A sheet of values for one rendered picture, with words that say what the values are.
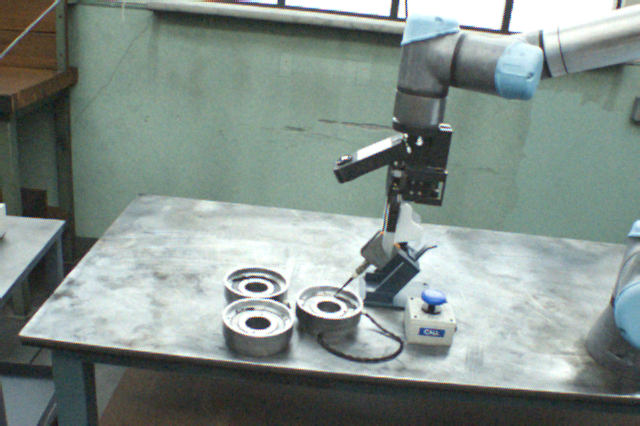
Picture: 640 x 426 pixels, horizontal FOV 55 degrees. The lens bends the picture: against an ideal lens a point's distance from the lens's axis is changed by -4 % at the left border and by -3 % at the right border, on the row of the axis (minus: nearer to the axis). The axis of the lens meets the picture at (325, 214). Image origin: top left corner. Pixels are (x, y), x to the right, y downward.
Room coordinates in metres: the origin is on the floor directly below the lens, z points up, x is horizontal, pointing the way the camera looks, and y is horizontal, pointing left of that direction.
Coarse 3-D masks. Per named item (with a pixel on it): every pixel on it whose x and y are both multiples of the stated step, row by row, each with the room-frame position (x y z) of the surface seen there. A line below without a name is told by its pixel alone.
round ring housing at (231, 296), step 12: (228, 276) 0.92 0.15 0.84; (240, 276) 0.94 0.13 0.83; (276, 276) 0.95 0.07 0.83; (228, 288) 0.88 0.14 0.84; (240, 288) 0.90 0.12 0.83; (252, 288) 0.93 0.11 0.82; (264, 288) 0.93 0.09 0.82; (288, 288) 0.91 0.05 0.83; (228, 300) 0.88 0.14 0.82; (276, 300) 0.88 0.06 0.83
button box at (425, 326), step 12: (408, 300) 0.90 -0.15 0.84; (420, 300) 0.90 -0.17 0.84; (408, 312) 0.87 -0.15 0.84; (420, 312) 0.86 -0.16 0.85; (432, 312) 0.86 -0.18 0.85; (444, 312) 0.87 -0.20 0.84; (408, 324) 0.85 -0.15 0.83; (420, 324) 0.84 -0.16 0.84; (432, 324) 0.84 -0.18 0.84; (444, 324) 0.84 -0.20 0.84; (408, 336) 0.84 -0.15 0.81; (420, 336) 0.84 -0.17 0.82; (432, 336) 0.84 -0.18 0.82; (444, 336) 0.84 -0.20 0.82
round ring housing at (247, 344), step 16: (240, 304) 0.84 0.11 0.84; (256, 304) 0.85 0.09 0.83; (272, 304) 0.85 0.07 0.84; (224, 320) 0.78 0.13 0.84; (240, 320) 0.81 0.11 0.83; (256, 320) 0.82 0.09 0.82; (272, 320) 0.82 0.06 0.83; (288, 320) 0.82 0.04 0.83; (224, 336) 0.78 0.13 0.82; (240, 336) 0.76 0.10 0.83; (256, 336) 0.75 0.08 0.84; (272, 336) 0.76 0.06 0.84; (288, 336) 0.78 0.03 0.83; (240, 352) 0.76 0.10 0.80; (256, 352) 0.76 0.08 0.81; (272, 352) 0.77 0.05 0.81
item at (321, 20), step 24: (72, 0) 2.42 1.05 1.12; (168, 0) 2.44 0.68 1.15; (216, 0) 2.53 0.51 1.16; (240, 0) 2.54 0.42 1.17; (504, 0) 2.56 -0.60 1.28; (312, 24) 2.40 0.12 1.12; (336, 24) 2.40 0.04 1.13; (360, 24) 2.40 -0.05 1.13; (384, 24) 2.41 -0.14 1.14; (504, 24) 2.54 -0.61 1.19
